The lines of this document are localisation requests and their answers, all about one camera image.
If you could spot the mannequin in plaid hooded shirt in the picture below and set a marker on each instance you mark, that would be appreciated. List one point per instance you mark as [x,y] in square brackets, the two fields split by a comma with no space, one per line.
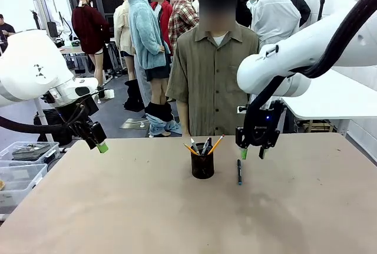
[182,15]

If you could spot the large clear plastic box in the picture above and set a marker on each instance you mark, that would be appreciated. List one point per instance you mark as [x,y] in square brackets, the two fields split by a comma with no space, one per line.
[17,180]

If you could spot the mannequin in white shirt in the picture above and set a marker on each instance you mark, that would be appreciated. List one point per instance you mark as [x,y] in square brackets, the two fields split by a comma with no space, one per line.
[275,18]

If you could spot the mannequin in blue fleece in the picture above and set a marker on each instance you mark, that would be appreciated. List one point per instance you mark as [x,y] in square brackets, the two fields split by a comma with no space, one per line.
[145,39]

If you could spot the man in black t-shirt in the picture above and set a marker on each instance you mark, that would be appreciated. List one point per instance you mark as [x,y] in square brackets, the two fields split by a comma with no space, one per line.
[6,31]

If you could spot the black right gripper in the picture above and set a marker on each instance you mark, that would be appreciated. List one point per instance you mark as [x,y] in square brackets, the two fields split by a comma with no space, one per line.
[260,131]

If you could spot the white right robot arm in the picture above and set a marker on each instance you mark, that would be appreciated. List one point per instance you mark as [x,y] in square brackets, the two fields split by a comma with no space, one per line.
[309,47]

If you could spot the mannequin in cream shirt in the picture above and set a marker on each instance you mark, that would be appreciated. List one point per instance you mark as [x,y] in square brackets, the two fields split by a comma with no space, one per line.
[122,30]

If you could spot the white side table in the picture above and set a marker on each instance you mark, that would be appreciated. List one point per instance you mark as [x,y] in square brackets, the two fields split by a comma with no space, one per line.
[332,98]

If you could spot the black mesh pen holder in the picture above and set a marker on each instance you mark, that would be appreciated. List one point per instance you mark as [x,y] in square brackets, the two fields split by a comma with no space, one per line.
[202,165]

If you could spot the white grey multicolour ballpoint pen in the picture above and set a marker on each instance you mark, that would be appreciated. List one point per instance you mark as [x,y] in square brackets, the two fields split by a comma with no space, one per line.
[195,146]

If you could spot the mannequin in black jacket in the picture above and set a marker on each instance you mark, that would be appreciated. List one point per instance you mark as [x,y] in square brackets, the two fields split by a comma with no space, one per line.
[300,6]

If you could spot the small white box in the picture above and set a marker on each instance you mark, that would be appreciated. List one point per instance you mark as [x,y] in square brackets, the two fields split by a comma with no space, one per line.
[106,93]

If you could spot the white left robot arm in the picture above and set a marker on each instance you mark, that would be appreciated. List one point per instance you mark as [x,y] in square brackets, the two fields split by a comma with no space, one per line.
[32,65]

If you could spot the mannequin in maroon sweater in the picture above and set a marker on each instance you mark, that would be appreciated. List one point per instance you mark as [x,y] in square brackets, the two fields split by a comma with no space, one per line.
[89,30]

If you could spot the clear plastic box with tools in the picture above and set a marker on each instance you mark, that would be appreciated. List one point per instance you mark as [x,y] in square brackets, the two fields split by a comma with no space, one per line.
[29,151]

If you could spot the black bag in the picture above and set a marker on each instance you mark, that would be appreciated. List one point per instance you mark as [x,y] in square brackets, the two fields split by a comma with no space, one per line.
[50,124]

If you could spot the person's right forearm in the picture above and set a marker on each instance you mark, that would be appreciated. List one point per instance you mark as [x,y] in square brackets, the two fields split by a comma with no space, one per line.
[183,118]

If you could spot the long yellow pencil red eraser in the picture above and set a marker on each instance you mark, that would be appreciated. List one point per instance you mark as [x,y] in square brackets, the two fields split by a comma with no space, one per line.
[218,143]

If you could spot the person in olive shirt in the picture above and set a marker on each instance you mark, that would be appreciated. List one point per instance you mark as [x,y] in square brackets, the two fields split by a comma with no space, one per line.
[212,83]

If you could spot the black marker pen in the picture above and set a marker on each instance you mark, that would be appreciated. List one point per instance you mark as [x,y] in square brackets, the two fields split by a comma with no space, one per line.
[239,171]

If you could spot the short yellow pencil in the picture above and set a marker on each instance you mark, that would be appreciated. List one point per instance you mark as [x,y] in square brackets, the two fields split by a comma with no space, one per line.
[188,148]

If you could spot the mannequin base plate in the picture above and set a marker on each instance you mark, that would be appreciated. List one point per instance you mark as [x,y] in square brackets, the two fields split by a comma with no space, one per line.
[134,124]

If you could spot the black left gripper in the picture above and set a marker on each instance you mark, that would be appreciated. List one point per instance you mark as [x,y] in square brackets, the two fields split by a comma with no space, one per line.
[81,131]

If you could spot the mannequin in red jacket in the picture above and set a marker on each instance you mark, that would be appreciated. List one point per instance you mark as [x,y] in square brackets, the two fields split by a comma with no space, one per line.
[165,15]

